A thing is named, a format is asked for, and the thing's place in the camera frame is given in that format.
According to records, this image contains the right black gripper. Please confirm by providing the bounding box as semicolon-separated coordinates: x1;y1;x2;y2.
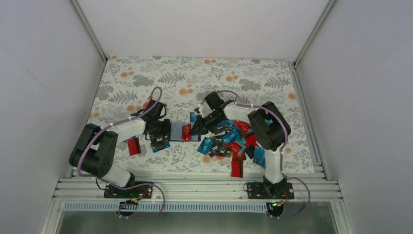
189;112;223;136

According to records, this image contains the navy blue card holder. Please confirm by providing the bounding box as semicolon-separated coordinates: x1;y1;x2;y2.
169;112;201;142

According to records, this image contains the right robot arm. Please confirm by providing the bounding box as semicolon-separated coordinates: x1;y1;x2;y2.
190;91;291;198

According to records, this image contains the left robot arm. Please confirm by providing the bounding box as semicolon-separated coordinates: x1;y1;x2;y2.
69;99;171;197

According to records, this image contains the black visa card left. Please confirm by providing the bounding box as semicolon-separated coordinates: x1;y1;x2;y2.
150;135;169;148

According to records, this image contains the blue card pile left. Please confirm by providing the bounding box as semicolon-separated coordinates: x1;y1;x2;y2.
197;137;215;155

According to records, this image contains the blue card pile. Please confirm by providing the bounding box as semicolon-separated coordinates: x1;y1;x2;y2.
253;146;266;169
197;137;215;155

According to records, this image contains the blue card under black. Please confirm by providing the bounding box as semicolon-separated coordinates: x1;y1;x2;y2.
152;142;170;153

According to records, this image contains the black visa card pile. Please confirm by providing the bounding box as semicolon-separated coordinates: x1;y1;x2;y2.
208;145;231;157

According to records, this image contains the red vip card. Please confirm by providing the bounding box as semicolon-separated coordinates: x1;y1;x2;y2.
228;142;246;161
233;120;252;134

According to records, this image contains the red card pile right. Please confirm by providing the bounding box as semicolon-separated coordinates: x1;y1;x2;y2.
243;132;258;147

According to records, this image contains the red card pile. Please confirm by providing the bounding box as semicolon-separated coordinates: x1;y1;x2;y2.
231;158;244;178
243;132;258;147

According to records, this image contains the red card pile bottom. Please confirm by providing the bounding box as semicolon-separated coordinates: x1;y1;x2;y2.
231;158;244;178

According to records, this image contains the blue card pile centre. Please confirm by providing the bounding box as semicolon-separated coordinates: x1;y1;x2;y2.
253;146;266;169

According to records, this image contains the floral patterned table mat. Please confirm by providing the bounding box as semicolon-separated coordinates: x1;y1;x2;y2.
88;56;315;176

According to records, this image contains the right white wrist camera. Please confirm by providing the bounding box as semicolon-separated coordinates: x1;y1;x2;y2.
194;104;204;118

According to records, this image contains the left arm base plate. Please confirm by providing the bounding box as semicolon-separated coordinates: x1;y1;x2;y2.
103;181;153;199

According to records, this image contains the blue slotted cable duct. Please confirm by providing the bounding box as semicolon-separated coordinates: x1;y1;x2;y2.
63;201;267;213

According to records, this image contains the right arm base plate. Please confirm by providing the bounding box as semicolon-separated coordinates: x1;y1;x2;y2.
245;182;295;200

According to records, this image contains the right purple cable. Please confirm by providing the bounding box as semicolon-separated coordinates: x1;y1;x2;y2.
200;90;311;221

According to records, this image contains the aluminium rail frame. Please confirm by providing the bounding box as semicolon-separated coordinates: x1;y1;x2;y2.
53;172;343;202

